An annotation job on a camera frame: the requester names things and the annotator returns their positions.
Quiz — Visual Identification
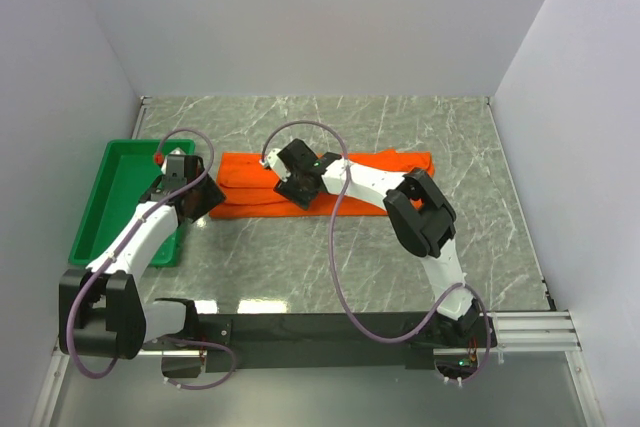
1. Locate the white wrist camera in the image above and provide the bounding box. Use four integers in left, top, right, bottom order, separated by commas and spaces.
260, 148, 290, 181
153, 148, 186, 166

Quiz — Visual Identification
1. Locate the orange t-shirt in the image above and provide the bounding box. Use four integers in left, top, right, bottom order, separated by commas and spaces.
210, 149, 435, 220

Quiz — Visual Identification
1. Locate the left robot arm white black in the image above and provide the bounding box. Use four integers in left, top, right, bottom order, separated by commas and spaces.
58, 154, 225, 359

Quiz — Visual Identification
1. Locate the green plastic tray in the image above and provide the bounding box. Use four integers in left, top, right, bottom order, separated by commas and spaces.
68, 139, 196, 269

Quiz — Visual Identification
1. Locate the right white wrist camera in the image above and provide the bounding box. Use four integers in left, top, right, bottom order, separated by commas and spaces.
260, 148, 290, 181

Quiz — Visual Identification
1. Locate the aluminium frame rail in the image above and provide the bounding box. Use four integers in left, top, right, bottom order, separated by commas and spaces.
31, 311, 599, 426

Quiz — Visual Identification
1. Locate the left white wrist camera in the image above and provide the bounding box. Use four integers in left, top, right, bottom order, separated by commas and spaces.
153, 148, 186, 166

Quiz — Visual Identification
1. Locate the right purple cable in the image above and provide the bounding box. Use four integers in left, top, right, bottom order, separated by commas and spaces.
259, 120, 494, 384

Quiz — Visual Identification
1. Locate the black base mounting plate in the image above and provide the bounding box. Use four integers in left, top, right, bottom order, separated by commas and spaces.
142, 310, 496, 374

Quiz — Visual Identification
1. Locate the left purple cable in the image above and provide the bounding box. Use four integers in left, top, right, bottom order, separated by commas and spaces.
66, 127, 237, 391

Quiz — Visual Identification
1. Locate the purple cable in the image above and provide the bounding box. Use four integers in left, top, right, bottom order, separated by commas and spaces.
66, 127, 237, 391
259, 120, 494, 384

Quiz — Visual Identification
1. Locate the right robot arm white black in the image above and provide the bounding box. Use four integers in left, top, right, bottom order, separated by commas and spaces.
261, 139, 480, 347

